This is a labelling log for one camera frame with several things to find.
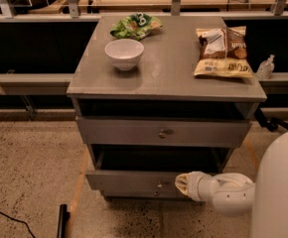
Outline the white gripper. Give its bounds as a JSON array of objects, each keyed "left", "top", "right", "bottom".
[{"left": 175, "top": 172, "right": 212, "bottom": 201}]

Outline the grey drawer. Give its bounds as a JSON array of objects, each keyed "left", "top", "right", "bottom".
[
  {"left": 76, "top": 117, "right": 250, "bottom": 148},
  {"left": 101, "top": 190, "right": 189, "bottom": 199},
  {"left": 86, "top": 146, "right": 230, "bottom": 192}
]

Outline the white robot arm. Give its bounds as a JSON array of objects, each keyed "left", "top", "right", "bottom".
[{"left": 175, "top": 132, "right": 288, "bottom": 238}]

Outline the grey wooden drawer cabinet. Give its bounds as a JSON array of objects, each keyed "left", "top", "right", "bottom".
[{"left": 66, "top": 15, "right": 268, "bottom": 201}]

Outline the grey bottom drawer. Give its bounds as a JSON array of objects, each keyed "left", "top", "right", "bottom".
[{"left": 101, "top": 190, "right": 189, "bottom": 199}]

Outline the grey top drawer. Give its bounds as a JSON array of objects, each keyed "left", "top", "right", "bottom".
[{"left": 76, "top": 117, "right": 250, "bottom": 148}]

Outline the black office chair base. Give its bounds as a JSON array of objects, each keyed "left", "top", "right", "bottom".
[{"left": 254, "top": 108, "right": 288, "bottom": 132}]

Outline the black bar on floor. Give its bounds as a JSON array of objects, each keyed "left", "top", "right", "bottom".
[{"left": 57, "top": 204, "right": 70, "bottom": 238}]

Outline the brown yellow chip bag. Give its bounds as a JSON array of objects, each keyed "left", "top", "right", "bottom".
[{"left": 194, "top": 26, "right": 253, "bottom": 78}]

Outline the clear sanitizer pump bottle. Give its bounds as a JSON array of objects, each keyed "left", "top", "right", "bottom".
[{"left": 256, "top": 55, "right": 274, "bottom": 79}]

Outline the white ceramic bowl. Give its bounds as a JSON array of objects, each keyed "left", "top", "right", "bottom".
[{"left": 104, "top": 39, "right": 144, "bottom": 70}]

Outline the green chip bag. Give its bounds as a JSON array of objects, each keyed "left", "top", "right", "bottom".
[{"left": 110, "top": 12, "right": 163, "bottom": 41}]

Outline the black floor cable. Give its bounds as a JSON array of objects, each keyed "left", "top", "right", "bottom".
[{"left": 0, "top": 189, "right": 38, "bottom": 238}]

